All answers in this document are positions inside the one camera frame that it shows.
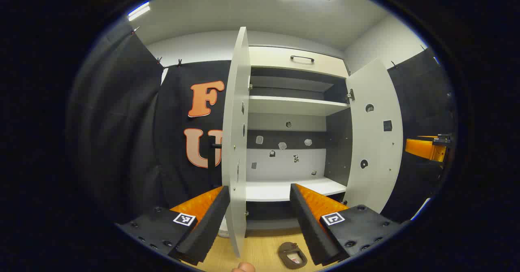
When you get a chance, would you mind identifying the black backdrop cloth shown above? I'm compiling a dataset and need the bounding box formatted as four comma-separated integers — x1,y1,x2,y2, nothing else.
67,16,457,226

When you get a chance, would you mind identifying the black door handle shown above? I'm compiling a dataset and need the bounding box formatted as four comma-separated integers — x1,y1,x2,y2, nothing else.
208,136,223,179

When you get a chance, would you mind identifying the cream cabinet drawer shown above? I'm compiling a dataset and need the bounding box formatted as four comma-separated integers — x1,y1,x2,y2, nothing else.
249,46,350,78

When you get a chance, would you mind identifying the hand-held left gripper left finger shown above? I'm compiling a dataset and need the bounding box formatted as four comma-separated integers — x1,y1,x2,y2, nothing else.
116,186,231,266

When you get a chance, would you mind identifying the brown fuzzy shoe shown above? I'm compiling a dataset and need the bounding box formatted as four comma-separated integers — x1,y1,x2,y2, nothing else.
278,242,308,270

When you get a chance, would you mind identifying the narrow ceiling light strip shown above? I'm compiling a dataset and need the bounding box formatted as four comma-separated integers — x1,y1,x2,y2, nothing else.
128,2,151,22

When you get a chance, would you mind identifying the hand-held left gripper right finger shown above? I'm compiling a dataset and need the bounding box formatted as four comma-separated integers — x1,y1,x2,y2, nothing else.
289,183,411,266

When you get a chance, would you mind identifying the white shoe cabinet door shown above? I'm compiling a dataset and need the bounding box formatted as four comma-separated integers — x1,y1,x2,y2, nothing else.
344,58,403,214
221,26,251,259

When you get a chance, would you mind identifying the white shoe cabinet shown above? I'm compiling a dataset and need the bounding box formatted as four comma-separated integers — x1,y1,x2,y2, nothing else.
247,45,353,230

